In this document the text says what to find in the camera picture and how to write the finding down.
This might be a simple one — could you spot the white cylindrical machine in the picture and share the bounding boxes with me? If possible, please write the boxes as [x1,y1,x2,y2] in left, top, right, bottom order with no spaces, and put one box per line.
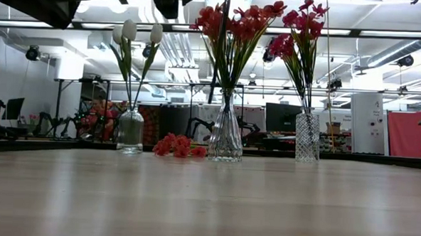
[348,92,389,156]

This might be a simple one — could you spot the diamond-cut cylindrical glass vase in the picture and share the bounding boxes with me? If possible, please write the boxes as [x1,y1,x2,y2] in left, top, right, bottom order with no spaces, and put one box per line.
[293,107,322,163]

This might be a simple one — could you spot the silver ribbed air duct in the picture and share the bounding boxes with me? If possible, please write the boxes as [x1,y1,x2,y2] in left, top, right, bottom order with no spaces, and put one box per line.
[365,36,421,71]

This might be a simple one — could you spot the large black monitor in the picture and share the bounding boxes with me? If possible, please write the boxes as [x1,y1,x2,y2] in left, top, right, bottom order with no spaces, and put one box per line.
[264,102,303,134]

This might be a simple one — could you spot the distant black metal frame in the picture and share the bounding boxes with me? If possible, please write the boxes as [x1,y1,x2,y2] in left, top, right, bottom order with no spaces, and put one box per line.
[51,74,421,155]

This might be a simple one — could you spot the thin hanging cable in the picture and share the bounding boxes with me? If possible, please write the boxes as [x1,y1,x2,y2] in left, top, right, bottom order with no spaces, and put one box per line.
[317,0,343,153]

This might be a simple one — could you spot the round clear glass bottle vase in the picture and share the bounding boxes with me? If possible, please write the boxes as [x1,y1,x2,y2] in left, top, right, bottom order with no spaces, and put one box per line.
[116,106,146,155]

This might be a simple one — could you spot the person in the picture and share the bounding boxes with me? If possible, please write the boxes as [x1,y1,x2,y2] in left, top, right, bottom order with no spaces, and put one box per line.
[80,97,118,141]

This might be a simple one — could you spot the orange partition wall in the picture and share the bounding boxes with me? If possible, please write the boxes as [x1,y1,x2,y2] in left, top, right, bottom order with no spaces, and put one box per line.
[385,110,421,159]

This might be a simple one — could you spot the faceted flared clear glass vase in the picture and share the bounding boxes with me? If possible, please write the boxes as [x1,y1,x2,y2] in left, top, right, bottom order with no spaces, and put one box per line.
[207,89,247,163]

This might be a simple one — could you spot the brown cardboard box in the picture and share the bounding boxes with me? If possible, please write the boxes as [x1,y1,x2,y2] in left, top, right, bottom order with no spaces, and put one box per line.
[326,122,343,136]

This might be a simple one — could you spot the small black monitor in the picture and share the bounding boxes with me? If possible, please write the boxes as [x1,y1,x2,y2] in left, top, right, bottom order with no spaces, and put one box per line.
[2,96,26,122]

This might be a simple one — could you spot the black ceiling-mounted camera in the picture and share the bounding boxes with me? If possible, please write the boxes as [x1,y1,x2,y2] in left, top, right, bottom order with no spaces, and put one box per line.
[24,45,42,62]
[261,48,275,64]
[327,78,343,92]
[396,53,415,68]

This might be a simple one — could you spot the orange artificial flower bunch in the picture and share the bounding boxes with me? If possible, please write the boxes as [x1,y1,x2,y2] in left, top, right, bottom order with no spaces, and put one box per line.
[185,3,238,98]
[214,0,288,100]
[152,132,209,160]

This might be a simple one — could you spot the black aluminium table frame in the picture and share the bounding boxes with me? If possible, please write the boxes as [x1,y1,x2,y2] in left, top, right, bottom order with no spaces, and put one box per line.
[0,136,421,173]

